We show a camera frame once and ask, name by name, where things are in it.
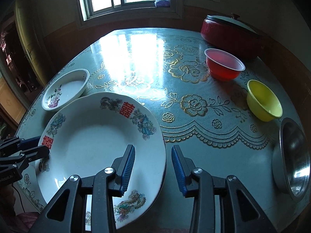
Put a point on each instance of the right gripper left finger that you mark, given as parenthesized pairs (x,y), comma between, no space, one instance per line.
(67,209)

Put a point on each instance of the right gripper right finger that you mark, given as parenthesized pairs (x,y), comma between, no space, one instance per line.
(239,212)

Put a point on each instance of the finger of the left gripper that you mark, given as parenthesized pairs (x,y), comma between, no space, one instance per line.
(28,143)
(35,153)

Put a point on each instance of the white plate red characters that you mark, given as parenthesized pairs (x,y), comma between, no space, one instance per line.
(86,136)

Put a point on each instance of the small white rose dish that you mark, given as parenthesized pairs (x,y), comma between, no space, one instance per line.
(65,89)

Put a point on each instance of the stainless steel bowl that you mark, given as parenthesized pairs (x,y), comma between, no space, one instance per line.
(291,161)

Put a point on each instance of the yellow bowl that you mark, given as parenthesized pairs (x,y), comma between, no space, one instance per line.
(262,101)

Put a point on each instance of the red plastic bowl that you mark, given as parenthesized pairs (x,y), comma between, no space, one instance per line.
(222,65)

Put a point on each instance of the large purple floral plate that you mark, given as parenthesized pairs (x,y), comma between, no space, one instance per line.
(30,188)

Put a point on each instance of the pink jacket left sleeve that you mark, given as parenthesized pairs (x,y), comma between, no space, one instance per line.
(18,223)

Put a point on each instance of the wooden cabinet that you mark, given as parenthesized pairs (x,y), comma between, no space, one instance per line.
(25,67)

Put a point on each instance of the floral plastic tablecloth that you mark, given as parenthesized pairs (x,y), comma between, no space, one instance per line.
(165,70)

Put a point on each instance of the red pot with lid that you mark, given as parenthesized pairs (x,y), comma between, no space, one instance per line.
(232,36)

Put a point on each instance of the blue object on windowsill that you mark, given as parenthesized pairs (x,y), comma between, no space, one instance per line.
(162,3)

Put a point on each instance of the window with frame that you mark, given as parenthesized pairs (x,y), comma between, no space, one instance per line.
(96,12)

